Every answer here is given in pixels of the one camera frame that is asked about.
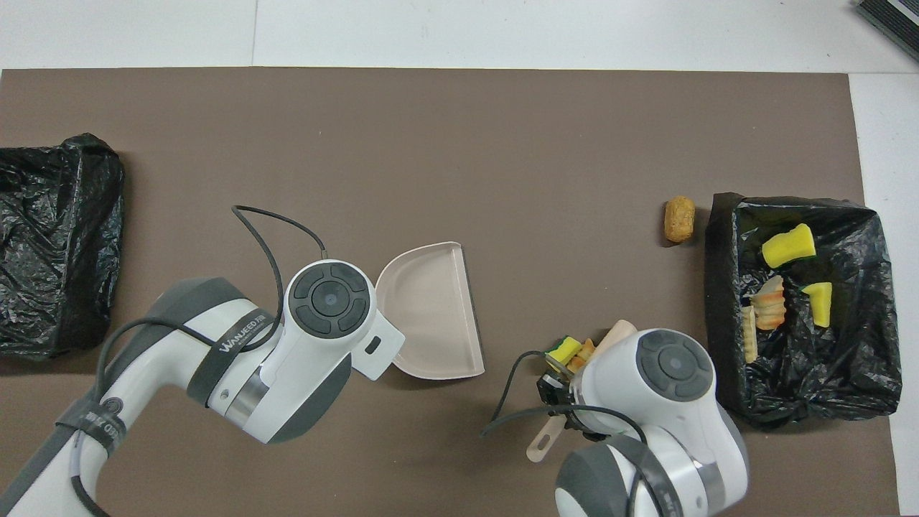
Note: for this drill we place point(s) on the striped croissant piece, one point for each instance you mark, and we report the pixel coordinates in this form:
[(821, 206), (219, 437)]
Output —
[(770, 305)]

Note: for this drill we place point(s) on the beige brush with black bristles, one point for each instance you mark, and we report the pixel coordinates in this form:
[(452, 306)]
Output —
[(543, 444)]

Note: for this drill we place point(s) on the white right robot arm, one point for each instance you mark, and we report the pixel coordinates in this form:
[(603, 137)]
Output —
[(668, 416)]

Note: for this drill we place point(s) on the beige plastic dustpan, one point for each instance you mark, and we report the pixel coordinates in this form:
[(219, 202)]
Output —
[(431, 316)]

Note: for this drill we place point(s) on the black bag lined bin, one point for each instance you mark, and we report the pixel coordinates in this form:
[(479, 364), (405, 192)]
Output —
[(50, 251), (826, 380)]

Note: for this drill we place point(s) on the small orange croissant piece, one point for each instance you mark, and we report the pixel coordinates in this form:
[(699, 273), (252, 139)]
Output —
[(583, 353)]

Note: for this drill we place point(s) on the dark ribbed object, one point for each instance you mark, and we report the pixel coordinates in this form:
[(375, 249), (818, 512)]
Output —
[(897, 21)]

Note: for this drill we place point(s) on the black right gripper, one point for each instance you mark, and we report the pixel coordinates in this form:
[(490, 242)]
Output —
[(558, 391)]

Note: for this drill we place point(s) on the pale flaky bread piece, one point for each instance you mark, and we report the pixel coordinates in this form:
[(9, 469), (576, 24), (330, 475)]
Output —
[(749, 334)]

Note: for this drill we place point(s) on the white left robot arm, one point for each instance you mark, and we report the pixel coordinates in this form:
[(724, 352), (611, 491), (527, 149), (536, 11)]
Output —
[(301, 359)]

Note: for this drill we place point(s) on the brown oval bread roll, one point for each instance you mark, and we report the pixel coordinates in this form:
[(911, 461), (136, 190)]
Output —
[(679, 220)]

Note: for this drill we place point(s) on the yellow and green sponge piece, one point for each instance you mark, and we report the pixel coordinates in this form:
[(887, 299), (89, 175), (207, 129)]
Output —
[(566, 350)]

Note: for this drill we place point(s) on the brown table mat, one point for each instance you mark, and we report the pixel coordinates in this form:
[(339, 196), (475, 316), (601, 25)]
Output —
[(502, 143)]

